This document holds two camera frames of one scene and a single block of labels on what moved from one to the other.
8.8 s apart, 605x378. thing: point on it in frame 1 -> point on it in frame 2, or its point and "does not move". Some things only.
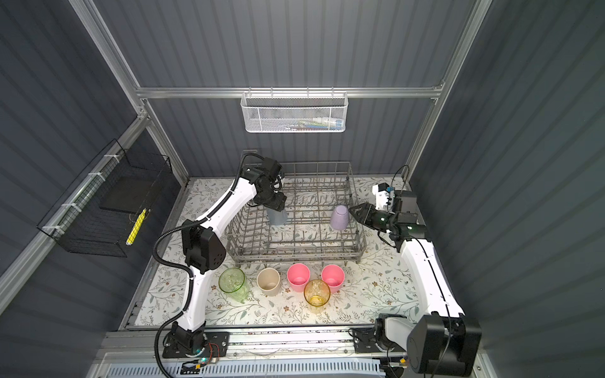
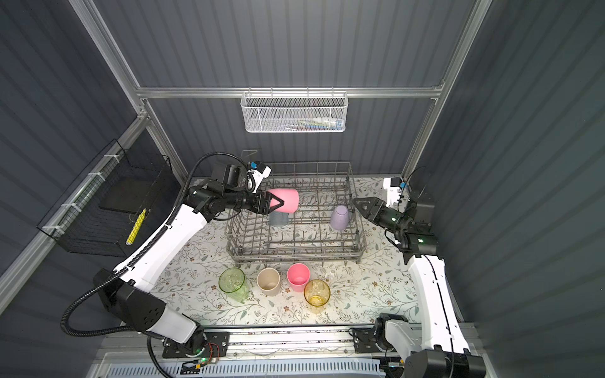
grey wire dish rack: [315, 226] does not move
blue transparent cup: [276, 217] does not move
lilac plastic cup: [339, 217] does not move
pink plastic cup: [333, 276] -> [291, 199]
